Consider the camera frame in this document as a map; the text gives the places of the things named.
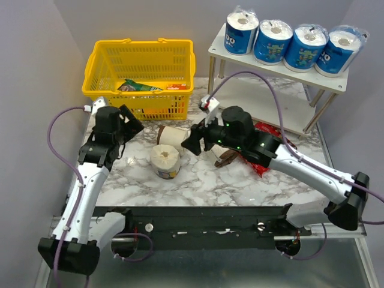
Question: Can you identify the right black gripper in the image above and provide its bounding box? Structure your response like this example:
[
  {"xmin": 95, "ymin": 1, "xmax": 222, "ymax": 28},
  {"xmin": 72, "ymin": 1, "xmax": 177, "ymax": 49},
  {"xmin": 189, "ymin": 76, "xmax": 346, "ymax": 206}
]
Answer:
[{"xmin": 180, "ymin": 110, "xmax": 243, "ymax": 157}]

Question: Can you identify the beige brown roll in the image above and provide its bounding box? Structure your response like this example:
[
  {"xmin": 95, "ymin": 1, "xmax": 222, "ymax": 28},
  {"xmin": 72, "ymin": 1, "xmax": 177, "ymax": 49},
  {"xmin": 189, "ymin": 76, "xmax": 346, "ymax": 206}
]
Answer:
[
  {"xmin": 157, "ymin": 125, "xmax": 189, "ymax": 154},
  {"xmin": 150, "ymin": 144, "xmax": 181, "ymax": 179},
  {"xmin": 206, "ymin": 145, "xmax": 238, "ymax": 167}
]

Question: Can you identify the beige brown roll front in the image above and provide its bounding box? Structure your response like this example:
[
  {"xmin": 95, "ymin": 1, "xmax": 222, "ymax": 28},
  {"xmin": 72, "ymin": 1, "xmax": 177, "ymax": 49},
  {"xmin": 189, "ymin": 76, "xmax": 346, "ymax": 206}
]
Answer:
[{"xmin": 150, "ymin": 144, "xmax": 181, "ymax": 179}]

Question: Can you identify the blue roll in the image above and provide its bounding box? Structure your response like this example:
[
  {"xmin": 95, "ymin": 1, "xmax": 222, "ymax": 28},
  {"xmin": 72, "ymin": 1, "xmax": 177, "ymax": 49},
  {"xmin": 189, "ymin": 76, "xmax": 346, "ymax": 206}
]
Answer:
[
  {"xmin": 253, "ymin": 19, "xmax": 293, "ymax": 65},
  {"xmin": 314, "ymin": 25, "xmax": 370, "ymax": 77},
  {"xmin": 283, "ymin": 24, "xmax": 329, "ymax": 73},
  {"xmin": 224, "ymin": 6, "xmax": 259, "ymax": 55}
]

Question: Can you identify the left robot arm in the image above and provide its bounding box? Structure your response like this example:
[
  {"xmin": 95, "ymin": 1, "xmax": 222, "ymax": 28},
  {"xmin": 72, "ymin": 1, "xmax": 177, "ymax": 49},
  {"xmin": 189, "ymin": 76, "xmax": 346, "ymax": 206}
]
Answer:
[{"xmin": 38, "ymin": 105, "xmax": 143, "ymax": 277}]

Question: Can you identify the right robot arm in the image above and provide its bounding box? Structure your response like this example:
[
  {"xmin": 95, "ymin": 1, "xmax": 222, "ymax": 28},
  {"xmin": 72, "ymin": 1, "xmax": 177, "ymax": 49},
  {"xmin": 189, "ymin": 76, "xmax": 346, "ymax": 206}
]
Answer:
[{"xmin": 181, "ymin": 106, "xmax": 369, "ymax": 235}]

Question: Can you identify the white two-tier shelf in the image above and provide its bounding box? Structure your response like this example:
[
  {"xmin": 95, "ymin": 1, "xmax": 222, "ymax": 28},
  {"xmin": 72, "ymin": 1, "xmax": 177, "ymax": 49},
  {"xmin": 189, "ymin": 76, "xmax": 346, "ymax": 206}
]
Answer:
[{"xmin": 208, "ymin": 26, "xmax": 349, "ymax": 136}]

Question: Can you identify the green snack packet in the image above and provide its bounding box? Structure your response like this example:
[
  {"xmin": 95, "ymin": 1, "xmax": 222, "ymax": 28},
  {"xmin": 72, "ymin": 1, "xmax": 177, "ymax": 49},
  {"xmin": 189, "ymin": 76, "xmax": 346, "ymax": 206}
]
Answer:
[{"xmin": 118, "ymin": 79, "xmax": 162, "ymax": 92}]

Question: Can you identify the yellow plastic shopping basket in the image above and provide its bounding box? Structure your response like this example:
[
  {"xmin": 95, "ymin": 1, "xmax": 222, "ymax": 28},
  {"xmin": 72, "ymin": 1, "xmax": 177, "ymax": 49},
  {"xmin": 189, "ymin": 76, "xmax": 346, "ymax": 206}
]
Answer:
[{"xmin": 82, "ymin": 38, "xmax": 196, "ymax": 120}]

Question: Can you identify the orange box in basket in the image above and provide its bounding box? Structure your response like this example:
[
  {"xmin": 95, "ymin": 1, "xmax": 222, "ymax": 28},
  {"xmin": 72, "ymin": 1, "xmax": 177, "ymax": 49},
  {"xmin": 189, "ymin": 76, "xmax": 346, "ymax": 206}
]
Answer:
[{"xmin": 166, "ymin": 83, "xmax": 188, "ymax": 91}]

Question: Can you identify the red snack bag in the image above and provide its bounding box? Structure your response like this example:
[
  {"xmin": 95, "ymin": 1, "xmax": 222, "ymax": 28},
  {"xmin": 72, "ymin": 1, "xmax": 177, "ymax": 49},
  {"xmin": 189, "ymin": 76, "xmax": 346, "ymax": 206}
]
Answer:
[{"xmin": 241, "ymin": 122, "xmax": 282, "ymax": 177}]

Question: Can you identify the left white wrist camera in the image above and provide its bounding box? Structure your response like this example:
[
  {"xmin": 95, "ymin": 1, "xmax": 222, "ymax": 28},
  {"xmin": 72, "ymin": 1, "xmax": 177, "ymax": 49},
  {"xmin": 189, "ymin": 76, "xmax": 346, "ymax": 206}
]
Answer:
[{"xmin": 83, "ymin": 97, "xmax": 109, "ymax": 117}]

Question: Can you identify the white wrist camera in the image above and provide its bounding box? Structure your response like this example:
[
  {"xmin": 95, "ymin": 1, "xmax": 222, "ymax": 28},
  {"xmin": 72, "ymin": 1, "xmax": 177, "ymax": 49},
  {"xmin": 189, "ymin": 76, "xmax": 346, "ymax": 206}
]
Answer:
[
  {"xmin": 83, "ymin": 97, "xmax": 109, "ymax": 117},
  {"xmin": 199, "ymin": 94, "xmax": 220, "ymax": 127}
]

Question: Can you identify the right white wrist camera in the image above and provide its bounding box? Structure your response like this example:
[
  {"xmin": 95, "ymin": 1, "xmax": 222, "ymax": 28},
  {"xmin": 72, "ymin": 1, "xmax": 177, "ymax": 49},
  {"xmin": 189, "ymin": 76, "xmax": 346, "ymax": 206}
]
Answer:
[{"xmin": 199, "ymin": 94, "xmax": 220, "ymax": 127}]

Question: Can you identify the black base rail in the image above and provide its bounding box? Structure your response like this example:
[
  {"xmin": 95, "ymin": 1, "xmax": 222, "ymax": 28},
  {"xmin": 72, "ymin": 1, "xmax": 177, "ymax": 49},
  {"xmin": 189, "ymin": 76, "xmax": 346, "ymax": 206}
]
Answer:
[{"xmin": 93, "ymin": 206, "xmax": 311, "ymax": 251}]

